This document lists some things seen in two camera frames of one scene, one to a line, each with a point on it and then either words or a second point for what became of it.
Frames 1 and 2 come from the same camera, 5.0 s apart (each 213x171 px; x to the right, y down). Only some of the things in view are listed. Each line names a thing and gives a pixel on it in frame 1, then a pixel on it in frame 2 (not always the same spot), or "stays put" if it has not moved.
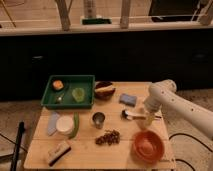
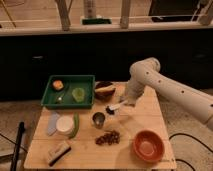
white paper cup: [65, 125] stays put
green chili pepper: [76, 118] stays put
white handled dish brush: [128, 115] → [110, 109]
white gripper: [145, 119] → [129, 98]
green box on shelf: [96, 21] stays put
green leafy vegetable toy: [78, 94] stays put
